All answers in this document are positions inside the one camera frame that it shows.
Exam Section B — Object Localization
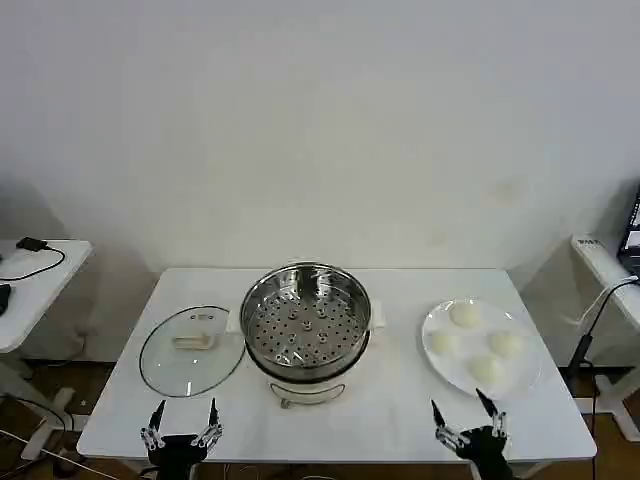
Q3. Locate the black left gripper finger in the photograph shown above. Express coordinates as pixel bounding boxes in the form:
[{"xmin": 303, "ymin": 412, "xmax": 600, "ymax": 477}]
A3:
[
  {"xmin": 140, "ymin": 399, "xmax": 167, "ymax": 449},
  {"xmin": 192, "ymin": 397, "xmax": 225, "ymax": 448}
]

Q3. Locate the white side desk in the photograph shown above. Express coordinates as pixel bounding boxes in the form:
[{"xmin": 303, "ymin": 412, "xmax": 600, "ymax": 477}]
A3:
[{"xmin": 0, "ymin": 238, "xmax": 94, "ymax": 460}]

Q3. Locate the black adapter cable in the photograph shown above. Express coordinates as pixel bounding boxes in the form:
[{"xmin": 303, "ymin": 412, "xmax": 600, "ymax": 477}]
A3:
[{"xmin": 0, "ymin": 243, "xmax": 66, "ymax": 283}]

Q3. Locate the black hanging cable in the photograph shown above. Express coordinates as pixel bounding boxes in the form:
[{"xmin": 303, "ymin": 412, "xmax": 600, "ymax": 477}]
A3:
[{"xmin": 568, "ymin": 276, "xmax": 640, "ymax": 480}]

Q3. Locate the white desk with legs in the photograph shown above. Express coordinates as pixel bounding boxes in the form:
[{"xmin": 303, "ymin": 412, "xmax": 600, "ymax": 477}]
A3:
[{"xmin": 570, "ymin": 233, "xmax": 640, "ymax": 442}]

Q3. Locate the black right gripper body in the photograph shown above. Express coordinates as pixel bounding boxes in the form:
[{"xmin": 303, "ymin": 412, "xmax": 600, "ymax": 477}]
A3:
[{"xmin": 455, "ymin": 426, "xmax": 515, "ymax": 480}]

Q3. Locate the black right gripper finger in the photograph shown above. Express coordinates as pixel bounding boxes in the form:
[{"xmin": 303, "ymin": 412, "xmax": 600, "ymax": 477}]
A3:
[
  {"xmin": 430, "ymin": 398, "xmax": 470, "ymax": 455},
  {"xmin": 474, "ymin": 387, "xmax": 512, "ymax": 442}
]

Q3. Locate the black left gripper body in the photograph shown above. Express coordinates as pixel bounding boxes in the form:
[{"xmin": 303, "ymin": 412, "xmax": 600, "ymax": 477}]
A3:
[{"xmin": 146, "ymin": 434, "xmax": 209, "ymax": 480}]

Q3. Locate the glass lid with white handle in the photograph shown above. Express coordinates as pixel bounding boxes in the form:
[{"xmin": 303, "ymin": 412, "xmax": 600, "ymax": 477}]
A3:
[{"xmin": 138, "ymin": 305, "xmax": 247, "ymax": 399}]

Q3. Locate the white hanging cable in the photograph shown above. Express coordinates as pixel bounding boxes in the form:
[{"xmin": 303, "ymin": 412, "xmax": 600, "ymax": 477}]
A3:
[{"xmin": 563, "ymin": 275, "xmax": 632, "ymax": 332}]

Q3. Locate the white steamed bun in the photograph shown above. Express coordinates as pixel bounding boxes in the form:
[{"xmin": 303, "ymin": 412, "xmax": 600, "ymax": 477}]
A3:
[
  {"xmin": 429, "ymin": 330, "xmax": 460, "ymax": 357},
  {"xmin": 467, "ymin": 355, "xmax": 505, "ymax": 386},
  {"xmin": 487, "ymin": 329, "xmax": 525, "ymax": 358},
  {"xmin": 449, "ymin": 302, "xmax": 483, "ymax": 331}
]

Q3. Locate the steel steamer basket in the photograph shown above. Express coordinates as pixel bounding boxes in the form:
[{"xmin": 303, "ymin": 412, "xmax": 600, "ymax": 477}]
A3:
[{"xmin": 239, "ymin": 261, "xmax": 374, "ymax": 369}]

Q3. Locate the white round plate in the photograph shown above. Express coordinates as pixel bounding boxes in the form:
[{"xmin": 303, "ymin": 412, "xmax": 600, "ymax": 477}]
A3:
[{"xmin": 420, "ymin": 298, "xmax": 543, "ymax": 399}]

